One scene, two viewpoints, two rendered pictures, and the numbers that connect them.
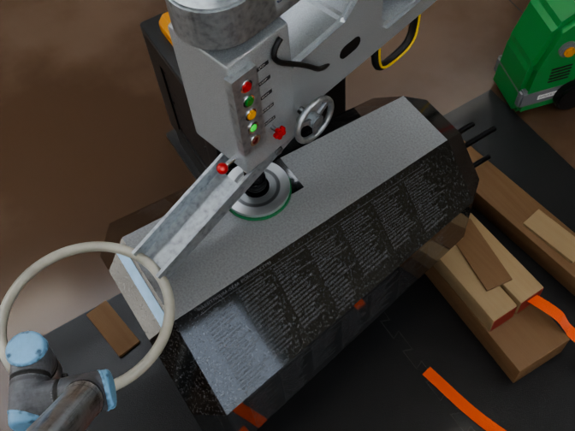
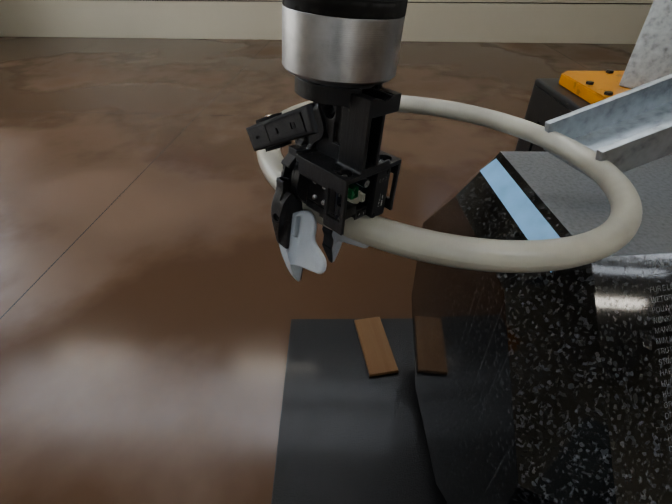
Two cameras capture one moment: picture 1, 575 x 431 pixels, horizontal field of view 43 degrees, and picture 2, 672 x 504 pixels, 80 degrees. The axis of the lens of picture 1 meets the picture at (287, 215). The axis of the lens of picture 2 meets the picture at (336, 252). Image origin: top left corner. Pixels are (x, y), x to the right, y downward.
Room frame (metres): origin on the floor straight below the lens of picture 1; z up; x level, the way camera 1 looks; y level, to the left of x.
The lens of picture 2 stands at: (0.38, 0.49, 1.18)
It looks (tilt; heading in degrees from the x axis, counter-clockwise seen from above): 38 degrees down; 25
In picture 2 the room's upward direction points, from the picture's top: straight up
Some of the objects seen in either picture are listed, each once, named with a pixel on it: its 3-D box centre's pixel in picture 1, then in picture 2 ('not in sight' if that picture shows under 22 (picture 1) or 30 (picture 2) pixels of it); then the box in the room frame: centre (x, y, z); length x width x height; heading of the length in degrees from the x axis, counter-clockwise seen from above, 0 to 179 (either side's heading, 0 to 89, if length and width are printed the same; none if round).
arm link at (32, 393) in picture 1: (34, 402); not in sight; (0.58, 0.61, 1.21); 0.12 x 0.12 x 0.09; 4
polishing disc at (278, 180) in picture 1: (256, 187); not in sight; (1.32, 0.09, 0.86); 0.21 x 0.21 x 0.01
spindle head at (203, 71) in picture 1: (260, 69); not in sight; (1.38, 0.02, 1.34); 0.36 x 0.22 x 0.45; 130
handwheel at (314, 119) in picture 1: (305, 113); not in sight; (1.31, -0.08, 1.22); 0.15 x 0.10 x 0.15; 130
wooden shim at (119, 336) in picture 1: (112, 327); (374, 344); (1.30, 0.77, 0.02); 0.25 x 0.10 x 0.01; 35
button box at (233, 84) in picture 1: (246, 111); not in sight; (1.19, 0.07, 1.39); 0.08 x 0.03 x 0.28; 130
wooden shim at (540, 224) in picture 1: (554, 235); not in sight; (1.41, -1.07, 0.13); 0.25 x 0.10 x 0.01; 35
